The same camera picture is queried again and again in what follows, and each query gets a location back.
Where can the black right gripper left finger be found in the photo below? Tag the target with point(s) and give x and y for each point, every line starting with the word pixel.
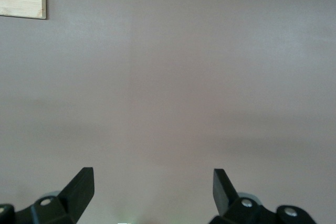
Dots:
pixel 65 203

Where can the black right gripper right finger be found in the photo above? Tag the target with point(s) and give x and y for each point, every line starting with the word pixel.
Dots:
pixel 236 208

